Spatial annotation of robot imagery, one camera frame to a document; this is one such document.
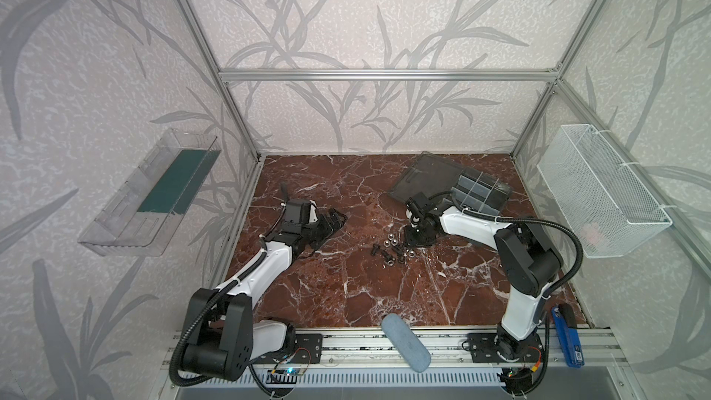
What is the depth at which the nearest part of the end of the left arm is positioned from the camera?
65 centimetres

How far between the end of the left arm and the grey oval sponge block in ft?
1.00

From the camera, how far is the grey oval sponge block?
2.32 feet
